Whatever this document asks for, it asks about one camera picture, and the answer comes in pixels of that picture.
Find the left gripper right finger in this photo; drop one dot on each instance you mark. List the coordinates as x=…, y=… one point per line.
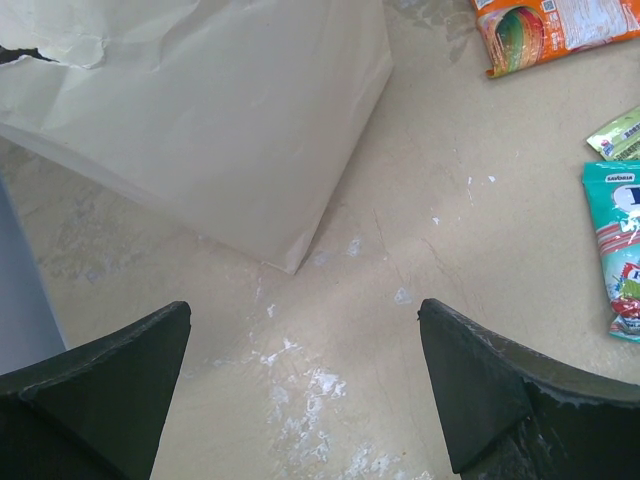
x=509, y=412

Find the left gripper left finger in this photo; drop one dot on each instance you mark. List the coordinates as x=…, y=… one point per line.
x=96, y=411

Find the teal Fox's candy bag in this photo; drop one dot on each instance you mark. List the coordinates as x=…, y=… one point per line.
x=612, y=191

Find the white paper bag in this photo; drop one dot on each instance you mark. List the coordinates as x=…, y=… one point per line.
x=236, y=118

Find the small light green packet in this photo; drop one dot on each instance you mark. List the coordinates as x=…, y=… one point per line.
x=619, y=139

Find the orange snack packet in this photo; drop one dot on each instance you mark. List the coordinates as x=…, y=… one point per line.
x=524, y=33

